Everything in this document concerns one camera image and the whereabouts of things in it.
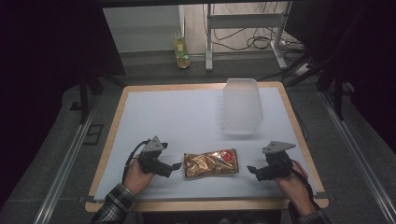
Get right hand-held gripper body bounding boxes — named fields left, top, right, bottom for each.
left=254, top=140, right=297, bottom=182

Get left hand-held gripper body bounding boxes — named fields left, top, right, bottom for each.
left=136, top=135, right=174, bottom=179

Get gold foil snack bag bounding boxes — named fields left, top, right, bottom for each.
left=182, top=147, right=240, bottom=179

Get translucent white plastic basket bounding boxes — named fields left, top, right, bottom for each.
left=220, top=77, right=264, bottom=135

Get person's left hand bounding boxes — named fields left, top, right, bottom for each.
left=122, top=155, right=156, bottom=196

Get person's right hand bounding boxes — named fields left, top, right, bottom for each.
left=274, top=160, right=317, bottom=217

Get white mat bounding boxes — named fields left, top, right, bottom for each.
left=93, top=86, right=318, bottom=202

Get white power strip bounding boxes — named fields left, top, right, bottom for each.
left=293, top=63, right=311, bottom=77

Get black metal stand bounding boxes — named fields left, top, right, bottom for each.
left=69, top=69, right=106, bottom=125
left=284, top=46, right=356, bottom=121

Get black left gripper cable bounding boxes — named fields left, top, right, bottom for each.
left=121, top=139, right=151, bottom=185

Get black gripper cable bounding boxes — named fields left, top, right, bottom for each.
left=121, top=139, right=151, bottom=185
left=290, top=159, right=318, bottom=203

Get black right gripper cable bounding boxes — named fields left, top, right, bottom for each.
left=290, top=159, right=318, bottom=203

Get aluminium rail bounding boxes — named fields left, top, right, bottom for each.
left=32, top=92, right=102, bottom=224
left=320, top=90, right=396, bottom=224

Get black floor cables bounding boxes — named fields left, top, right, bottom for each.
left=202, top=3, right=307, bottom=54

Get white metal desk frame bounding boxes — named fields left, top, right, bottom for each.
left=205, top=2, right=293, bottom=73

